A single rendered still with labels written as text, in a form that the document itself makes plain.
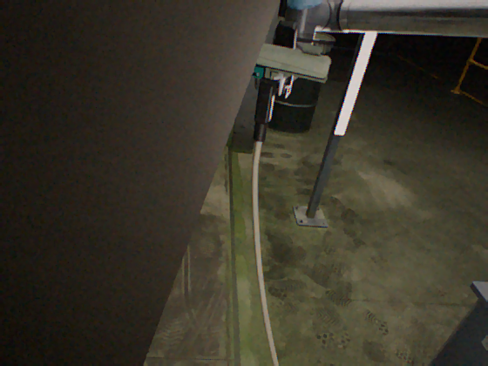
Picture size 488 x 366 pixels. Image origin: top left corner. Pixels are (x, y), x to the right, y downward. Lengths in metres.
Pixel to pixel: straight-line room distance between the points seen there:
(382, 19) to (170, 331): 1.30
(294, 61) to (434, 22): 0.40
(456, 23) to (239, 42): 0.71
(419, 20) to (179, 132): 0.76
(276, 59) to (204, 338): 1.12
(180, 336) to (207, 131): 1.21
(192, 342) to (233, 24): 1.30
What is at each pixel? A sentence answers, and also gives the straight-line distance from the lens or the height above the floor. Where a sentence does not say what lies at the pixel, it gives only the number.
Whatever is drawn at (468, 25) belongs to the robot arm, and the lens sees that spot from 1.00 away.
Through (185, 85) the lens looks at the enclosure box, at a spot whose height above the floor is 1.20.
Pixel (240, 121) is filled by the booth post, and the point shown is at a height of 0.27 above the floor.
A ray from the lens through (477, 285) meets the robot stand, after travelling 1.24.
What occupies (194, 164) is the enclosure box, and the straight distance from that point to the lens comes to 0.42.
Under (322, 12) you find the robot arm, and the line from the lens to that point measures 1.07.
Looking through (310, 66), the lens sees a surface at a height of 1.16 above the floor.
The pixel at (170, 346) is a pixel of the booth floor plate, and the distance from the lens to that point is 1.50.
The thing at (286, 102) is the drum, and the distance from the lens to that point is 3.27.
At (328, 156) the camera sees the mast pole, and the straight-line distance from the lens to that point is 2.06.
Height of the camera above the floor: 1.31
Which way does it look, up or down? 32 degrees down
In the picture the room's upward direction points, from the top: 11 degrees clockwise
